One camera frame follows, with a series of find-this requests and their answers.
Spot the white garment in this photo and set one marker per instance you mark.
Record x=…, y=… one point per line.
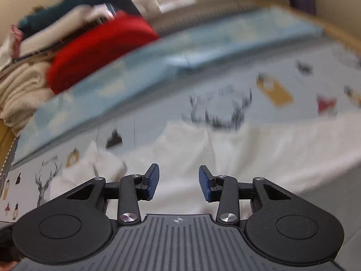
x=253, y=152

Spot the printed bed sheet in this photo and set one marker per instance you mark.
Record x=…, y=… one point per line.
x=282, y=62

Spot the light blue folded blanket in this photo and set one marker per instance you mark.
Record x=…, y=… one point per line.
x=158, y=70

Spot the beige knitted cloth pile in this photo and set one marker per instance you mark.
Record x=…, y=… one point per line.
x=22, y=90

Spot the white plush toy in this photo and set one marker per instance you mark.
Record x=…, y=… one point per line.
x=146, y=2

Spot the wooden bed frame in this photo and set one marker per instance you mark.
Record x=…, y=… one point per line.
x=332, y=31

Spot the red cloth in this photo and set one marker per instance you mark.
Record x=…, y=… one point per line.
x=107, y=50

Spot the pink patterned cloth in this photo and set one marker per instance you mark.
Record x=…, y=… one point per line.
x=16, y=41

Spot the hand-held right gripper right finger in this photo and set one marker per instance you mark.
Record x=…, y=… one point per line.
x=203, y=181

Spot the dark teal cloth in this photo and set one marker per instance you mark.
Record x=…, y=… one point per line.
x=84, y=1

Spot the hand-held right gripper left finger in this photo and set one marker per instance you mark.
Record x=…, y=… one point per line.
x=153, y=181

